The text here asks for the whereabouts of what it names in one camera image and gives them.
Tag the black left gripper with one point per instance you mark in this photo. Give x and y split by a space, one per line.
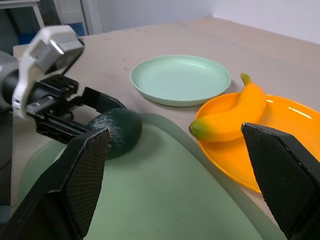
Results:
52 95

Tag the mint green plate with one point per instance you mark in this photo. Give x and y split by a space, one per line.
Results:
180 80

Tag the dark green avocado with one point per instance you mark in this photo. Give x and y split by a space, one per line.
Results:
125 130

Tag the sage green plate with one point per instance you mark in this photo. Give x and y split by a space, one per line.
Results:
162 195

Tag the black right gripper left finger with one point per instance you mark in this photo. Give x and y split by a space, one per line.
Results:
75 180

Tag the white shelf frame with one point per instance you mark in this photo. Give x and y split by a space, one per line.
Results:
35 10

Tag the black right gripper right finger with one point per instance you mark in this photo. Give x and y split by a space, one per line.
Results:
287 175

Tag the yellow banana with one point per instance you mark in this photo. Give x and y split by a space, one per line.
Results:
232 120

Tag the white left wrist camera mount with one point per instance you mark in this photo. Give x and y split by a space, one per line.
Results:
32 57

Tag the orange plate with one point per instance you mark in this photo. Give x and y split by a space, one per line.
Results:
287 120

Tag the blue box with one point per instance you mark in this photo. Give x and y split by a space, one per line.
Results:
76 28

